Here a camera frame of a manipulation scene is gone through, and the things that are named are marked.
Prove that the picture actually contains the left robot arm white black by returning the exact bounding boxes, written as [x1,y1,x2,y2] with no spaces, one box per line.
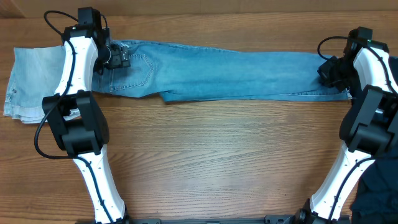
[39,7,131,223]

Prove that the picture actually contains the brown cardboard backboard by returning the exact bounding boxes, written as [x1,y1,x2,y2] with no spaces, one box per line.
[1,0,397,18]

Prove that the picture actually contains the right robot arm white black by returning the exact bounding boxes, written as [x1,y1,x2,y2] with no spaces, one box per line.
[289,27,397,223]

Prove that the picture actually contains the folded light blue jeans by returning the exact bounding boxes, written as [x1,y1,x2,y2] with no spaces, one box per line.
[3,46,65,124]

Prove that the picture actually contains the medium blue denim jeans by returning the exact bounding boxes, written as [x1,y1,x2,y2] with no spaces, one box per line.
[92,40,351,102]

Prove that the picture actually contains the dark navy garment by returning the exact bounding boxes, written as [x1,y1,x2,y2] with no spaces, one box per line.
[350,55,398,224]

